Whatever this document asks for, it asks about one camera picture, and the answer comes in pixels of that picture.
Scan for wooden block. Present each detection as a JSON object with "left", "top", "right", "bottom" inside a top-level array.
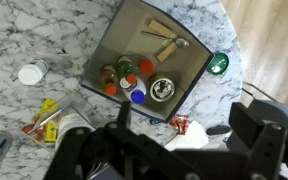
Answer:
[
  {"left": 155, "top": 43, "right": 179, "bottom": 63},
  {"left": 147, "top": 19, "right": 177, "bottom": 38}
]

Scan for metal spoon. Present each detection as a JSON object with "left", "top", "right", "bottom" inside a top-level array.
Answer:
[{"left": 140, "top": 30, "right": 190, "bottom": 48}]

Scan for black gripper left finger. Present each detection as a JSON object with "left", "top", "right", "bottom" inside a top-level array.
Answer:
[{"left": 43, "top": 100, "right": 172, "bottom": 180}]

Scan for white pill bottle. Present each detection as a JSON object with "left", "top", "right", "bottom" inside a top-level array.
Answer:
[{"left": 17, "top": 58, "right": 50, "bottom": 86}]

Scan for red ketchup packet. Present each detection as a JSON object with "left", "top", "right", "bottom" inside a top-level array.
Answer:
[
  {"left": 21, "top": 123, "right": 47, "bottom": 141},
  {"left": 168, "top": 114, "right": 190, "bottom": 135}
]

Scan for green glass bottle red cap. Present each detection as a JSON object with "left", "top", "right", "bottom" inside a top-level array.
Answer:
[{"left": 117, "top": 55, "right": 138, "bottom": 89}]

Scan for green round lid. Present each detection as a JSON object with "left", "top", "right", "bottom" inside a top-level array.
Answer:
[{"left": 206, "top": 52, "right": 230, "bottom": 76}]

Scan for yellow sauce packet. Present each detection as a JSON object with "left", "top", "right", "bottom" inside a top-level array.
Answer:
[{"left": 33, "top": 98, "right": 59, "bottom": 144}]

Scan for white paper napkin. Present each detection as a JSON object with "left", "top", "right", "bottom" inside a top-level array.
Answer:
[{"left": 163, "top": 120, "right": 210, "bottom": 152}]

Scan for small bottle red cap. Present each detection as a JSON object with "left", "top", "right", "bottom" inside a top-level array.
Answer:
[{"left": 138, "top": 58, "right": 155, "bottom": 75}]

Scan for orange sauce bottle red cap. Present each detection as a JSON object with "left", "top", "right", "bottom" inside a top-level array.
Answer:
[{"left": 100, "top": 64, "right": 119, "bottom": 96}]

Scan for clear plastic container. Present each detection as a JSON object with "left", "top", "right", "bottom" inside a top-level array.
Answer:
[{"left": 33, "top": 89, "right": 102, "bottom": 148}]

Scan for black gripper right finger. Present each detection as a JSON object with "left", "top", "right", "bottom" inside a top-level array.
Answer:
[{"left": 229, "top": 101, "right": 288, "bottom": 180}]

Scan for white bottle blue cap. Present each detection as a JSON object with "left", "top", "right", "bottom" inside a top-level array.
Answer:
[{"left": 123, "top": 79, "right": 148, "bottom": 104}]

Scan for navy cardboard box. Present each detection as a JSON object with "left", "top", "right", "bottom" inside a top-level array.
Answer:
[{"left": 80, "top": 0, "right": 215, "bottom": 124}]

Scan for metal tin can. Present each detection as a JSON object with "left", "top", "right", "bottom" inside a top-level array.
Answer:
[{"left": 149, "top": 74, "right": 176, "bottom": 103}]

